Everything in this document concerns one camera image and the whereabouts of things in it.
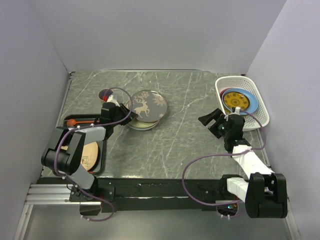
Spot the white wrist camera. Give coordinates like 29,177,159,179
230,106,241,115
102,93,119,106

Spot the cream painted plate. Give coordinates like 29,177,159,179
71,142,99,172

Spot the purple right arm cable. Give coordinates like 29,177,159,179
181,107,267,219

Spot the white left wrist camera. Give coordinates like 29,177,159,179
102,93,119,106

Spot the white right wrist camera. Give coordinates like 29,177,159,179
230,106,241,115

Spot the red-brown scalloped plate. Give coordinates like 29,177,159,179
219,88,230,99

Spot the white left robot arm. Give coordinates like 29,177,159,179
41,102,138,201

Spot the black plastic tray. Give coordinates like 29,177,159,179
62,114,106,175

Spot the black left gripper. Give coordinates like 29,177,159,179
111,103,138,126

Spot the yellow patterned plate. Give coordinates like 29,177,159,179
222,91,250,110

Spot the black table front frame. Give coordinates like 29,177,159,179
69,178,239,213

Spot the blue plastic plate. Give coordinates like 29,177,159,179
221,88,259,116

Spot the clear glass plate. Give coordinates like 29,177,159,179
132,89,169,123

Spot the orange plastic chopsticks tool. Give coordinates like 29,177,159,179
64,118,95,127

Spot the white perforated plastic bin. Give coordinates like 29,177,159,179
215,75,270,127

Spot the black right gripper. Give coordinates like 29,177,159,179
198,108,231,139

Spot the pink ceramic mug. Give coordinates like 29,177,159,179
98,88,113,105

